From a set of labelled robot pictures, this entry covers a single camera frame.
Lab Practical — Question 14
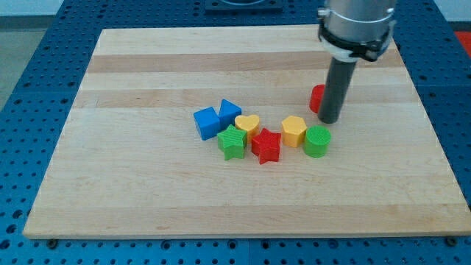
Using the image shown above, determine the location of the yellow heart block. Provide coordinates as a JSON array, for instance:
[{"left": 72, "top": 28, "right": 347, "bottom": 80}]
[{"left": 235, "top": 114, "right": 261, "bottom": 144}]

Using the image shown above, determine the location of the green star block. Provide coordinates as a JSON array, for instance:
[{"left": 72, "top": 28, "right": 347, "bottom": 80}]
[{"left": 217, "top": 124, "right": 247, "bottom": 160}]

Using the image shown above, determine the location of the blue cube block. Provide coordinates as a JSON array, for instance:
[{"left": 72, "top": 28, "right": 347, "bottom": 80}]
[{"left": 194, "top": 107, "right": 221, "bottom": 141}]

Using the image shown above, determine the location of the blue triangle block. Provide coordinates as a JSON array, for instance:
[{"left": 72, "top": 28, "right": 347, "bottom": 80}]
[{"left": 219, "top": 99, "right": 242, "bottom": 130}]

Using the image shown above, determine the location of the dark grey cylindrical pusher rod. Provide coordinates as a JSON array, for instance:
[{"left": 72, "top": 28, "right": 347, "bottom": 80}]
[{"left": 318, "top": 57, "right": 356, "bottom": 124}]

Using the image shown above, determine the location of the red star block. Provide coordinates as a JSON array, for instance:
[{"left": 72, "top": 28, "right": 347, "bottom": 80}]
[{"left": 251, "top": 128, "right": 281, "bottom": 164}]

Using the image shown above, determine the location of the red circle block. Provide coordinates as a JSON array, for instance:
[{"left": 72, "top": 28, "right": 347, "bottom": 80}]
[{"left": 309, "top": 84, "right": 325, "bottom": 113}]

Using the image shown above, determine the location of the light wooden board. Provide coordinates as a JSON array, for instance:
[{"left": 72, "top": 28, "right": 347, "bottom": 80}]
[{"left": 23, "top": 25, "right": 470, "bottom": 239}]

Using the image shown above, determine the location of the yellow hexagon block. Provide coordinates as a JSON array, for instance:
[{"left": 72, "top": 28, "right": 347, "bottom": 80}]
[{"left": 281, "top": 116, "right": 307, "bottom": 148}]

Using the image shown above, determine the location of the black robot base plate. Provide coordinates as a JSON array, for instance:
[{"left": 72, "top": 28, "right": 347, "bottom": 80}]
[{"left": 204, "top": 0, "right": 284, "bottom": 13}]

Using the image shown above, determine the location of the green circle block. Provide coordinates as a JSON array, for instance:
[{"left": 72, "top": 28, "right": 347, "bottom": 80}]
[{"left": 303, "top": 125, "right": 331, "bottom": 158}]

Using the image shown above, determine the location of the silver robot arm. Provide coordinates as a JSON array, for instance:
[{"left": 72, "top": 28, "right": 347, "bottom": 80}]
[{"left": 317, "top": 0, "right": 397, "bottom": 124}]

